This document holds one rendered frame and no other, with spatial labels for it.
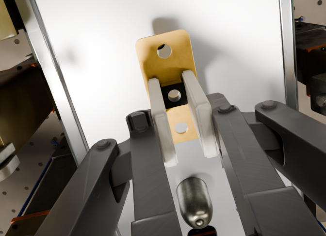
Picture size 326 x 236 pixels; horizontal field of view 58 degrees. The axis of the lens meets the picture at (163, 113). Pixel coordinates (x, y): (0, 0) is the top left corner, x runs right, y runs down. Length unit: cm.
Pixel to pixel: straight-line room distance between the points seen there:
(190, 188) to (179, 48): 14
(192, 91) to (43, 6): 15
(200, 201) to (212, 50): 14
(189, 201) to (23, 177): 49
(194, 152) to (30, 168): 46
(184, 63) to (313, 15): 45
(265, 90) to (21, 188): 58
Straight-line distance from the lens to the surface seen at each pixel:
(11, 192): 74
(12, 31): 26
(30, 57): 48
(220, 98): 17
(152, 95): 17
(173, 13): 25
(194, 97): 15
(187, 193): 29
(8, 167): 24
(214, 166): 31
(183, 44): 21
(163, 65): 21
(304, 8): 63
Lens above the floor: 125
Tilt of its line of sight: 68 degrees down
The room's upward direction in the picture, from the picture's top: 171 degrees clockwise
